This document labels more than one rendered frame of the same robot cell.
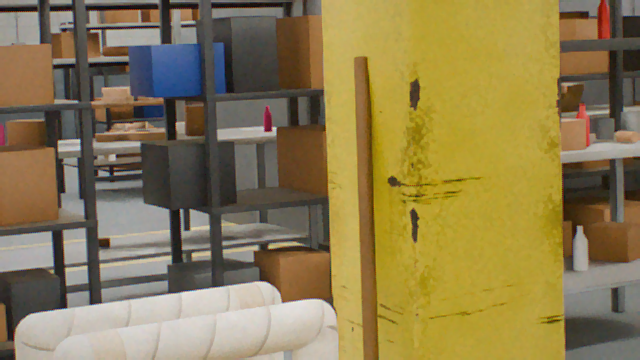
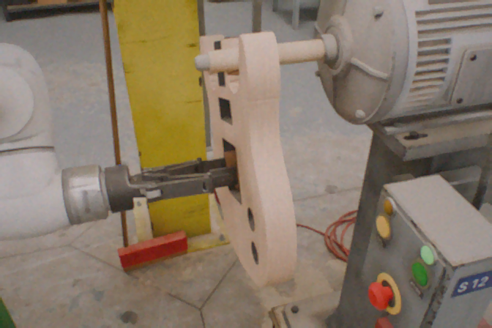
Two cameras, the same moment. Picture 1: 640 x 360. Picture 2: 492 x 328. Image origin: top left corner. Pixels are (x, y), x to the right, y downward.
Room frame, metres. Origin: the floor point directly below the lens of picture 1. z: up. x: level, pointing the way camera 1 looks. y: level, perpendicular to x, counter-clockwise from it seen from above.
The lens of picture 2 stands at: (0.48, -0.80, 1.51)
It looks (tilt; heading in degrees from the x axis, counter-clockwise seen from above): 36 degrees down; 11
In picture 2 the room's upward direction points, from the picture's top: straight up
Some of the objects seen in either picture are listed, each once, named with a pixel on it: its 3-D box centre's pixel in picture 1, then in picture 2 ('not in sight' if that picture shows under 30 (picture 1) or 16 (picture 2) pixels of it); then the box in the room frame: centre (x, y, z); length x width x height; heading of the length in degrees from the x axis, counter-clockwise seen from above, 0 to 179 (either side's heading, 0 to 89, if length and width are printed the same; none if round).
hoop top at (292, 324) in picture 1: (202, 340); not in sight; (0.80, 0.09, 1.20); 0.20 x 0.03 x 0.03; 120
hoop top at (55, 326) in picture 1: (154, 319); not in sight; (0.87, 0.13, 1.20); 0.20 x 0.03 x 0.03; 120
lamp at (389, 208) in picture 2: not in sight; (387, 208); (0.96, -0.91, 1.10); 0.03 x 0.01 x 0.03; 27
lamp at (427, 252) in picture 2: not in sight; (427, 255); (0.88, -0.95, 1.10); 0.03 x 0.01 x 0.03; 27
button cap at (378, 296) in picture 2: not in sight; (384, 294); (0.92, -0.92, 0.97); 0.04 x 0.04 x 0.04; 27
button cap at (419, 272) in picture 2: not in sight; (423, 273); (0.89, -0.95, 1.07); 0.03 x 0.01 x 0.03; 27
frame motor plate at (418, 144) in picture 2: not in sight; (451, 105); (1.29, -1.05, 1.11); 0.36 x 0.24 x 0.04; 117
